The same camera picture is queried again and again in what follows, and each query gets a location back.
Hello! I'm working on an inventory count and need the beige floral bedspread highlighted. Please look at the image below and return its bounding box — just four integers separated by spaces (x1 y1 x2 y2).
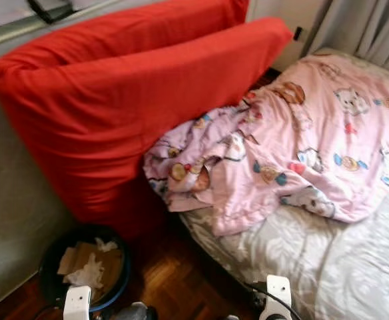
181 183 389 320

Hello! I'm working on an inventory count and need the brown cardboard piece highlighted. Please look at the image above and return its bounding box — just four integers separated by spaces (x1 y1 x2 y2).
56 241 122 294

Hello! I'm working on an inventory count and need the pink cartoon print blanket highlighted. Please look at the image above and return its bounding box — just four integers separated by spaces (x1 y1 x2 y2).
143 52 389 238

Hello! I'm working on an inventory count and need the white crumpled paper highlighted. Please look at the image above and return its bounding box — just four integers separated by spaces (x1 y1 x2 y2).
65 255 105 291

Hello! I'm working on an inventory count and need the black round waste bin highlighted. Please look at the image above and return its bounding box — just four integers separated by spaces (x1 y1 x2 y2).
38 225 133 315

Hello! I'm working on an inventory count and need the white quilted mattress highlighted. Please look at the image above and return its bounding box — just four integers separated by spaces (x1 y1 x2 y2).
0 57 83 311

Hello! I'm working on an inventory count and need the large red folded cushion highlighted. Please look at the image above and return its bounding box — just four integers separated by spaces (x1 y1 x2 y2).
0 0 294 241

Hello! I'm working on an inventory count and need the grey curtain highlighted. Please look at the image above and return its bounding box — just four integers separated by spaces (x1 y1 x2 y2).
301 0 389 62

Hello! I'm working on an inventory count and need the grey metal bar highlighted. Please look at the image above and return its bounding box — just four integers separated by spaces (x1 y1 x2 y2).
0 0 123 50

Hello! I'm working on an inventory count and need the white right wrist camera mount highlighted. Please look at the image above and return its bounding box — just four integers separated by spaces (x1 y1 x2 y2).
261 275 294 320

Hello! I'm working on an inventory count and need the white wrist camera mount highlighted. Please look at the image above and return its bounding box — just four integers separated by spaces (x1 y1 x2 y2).
261 275 294 320
63 285 93 320

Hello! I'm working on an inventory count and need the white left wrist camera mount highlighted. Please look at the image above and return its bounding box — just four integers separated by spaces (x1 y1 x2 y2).
63 285 93 320

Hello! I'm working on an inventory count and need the black strap handle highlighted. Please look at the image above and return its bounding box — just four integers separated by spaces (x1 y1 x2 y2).
27 0 76 25

